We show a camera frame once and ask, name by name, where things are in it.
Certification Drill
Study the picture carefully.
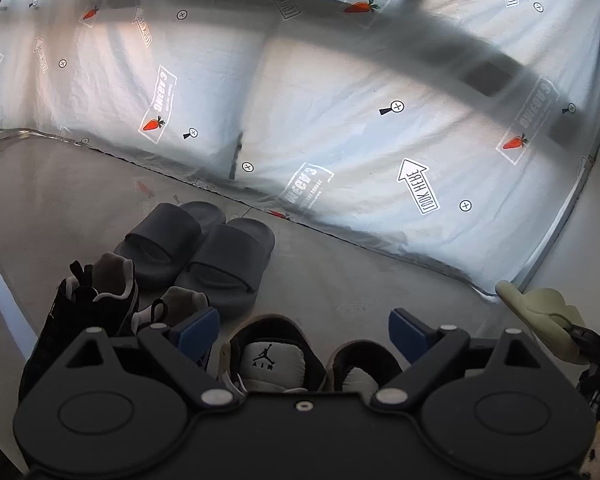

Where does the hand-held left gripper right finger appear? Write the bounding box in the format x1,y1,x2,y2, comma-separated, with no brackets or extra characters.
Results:
370,308,548,408

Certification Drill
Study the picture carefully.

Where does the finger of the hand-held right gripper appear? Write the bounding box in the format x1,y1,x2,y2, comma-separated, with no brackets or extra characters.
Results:
565,326,600,367

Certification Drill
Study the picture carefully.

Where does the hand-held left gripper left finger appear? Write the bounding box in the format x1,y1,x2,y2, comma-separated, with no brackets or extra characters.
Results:
62,306,246,409

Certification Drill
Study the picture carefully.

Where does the beige and black sneaker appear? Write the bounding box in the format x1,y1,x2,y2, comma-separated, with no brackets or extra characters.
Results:
220,314,331,393
320,340,406,393

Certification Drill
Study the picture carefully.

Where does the green slide sandal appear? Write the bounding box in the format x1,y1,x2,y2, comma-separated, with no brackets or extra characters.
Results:
495,280,588,366

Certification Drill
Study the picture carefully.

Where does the grey slide sandal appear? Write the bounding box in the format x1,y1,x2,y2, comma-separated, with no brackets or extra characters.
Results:
172,217,276,318
114,201,227,291

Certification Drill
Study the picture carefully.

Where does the printed white curtain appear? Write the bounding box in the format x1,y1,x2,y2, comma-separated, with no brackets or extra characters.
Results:
0,0,600,306

